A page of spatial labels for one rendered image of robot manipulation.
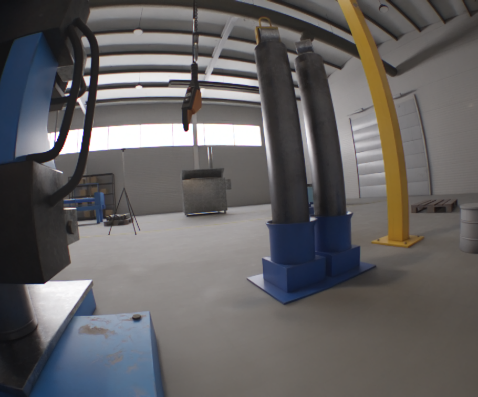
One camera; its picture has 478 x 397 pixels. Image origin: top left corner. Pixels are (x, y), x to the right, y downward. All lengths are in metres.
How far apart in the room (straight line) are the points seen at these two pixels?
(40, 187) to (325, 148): 1.34
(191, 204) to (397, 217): 7.21
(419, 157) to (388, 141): 8.58
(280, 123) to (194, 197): 7.28
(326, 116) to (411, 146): 9.62
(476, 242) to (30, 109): 2.18
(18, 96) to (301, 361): 0.95
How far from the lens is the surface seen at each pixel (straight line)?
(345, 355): 0.80
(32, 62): 0.51
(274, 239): 1.22
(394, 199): 2.19
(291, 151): 1.21
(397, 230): 2.21
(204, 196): 8.39
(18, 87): 0.49
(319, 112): 1.47
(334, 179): 1.40
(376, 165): 11.89
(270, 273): 1.32
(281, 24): 7.40
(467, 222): 1.90
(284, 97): 1.30
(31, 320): 0.88
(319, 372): 0.74
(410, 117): 11.13
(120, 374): 0.63
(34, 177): 0.42
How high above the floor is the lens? 0.52
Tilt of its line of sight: level
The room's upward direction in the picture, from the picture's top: 5 degrees counter-clockwise
